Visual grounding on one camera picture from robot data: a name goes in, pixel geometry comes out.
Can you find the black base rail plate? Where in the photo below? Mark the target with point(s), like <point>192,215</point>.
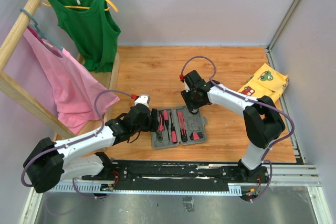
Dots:
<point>177,175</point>

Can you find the pink handled pliers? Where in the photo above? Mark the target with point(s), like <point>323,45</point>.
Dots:
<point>159,133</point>

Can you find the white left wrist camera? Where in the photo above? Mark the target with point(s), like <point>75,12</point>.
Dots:
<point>143,99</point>

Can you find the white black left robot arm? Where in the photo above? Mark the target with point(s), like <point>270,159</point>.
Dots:
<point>52,162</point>

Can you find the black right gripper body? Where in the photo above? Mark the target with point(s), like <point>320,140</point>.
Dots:
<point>191,99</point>

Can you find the black electrical tape roll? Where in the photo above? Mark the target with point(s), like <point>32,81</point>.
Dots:
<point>194,111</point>

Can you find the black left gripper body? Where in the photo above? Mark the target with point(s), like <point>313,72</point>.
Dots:
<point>148,124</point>

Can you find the wooden clothes rack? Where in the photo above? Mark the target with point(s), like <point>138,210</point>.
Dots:
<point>19,128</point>

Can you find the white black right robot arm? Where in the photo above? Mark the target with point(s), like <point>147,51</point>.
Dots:
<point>263,122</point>

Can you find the pink shirt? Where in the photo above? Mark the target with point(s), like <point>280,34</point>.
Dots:
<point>74,88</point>

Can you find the grey plastic tool case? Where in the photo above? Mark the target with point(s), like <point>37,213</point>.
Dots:
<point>177,126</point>

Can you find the yellow patterned cloth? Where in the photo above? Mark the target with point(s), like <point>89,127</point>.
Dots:
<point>265,81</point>

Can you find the aluminium frame post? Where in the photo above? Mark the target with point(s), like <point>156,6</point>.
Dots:
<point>283,24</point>

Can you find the grey clothes hanger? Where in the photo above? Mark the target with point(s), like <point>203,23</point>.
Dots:
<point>46,40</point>

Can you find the pink hex key set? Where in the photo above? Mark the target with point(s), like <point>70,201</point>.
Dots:
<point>196,136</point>

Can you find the green tank top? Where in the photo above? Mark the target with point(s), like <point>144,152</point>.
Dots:
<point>90,25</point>

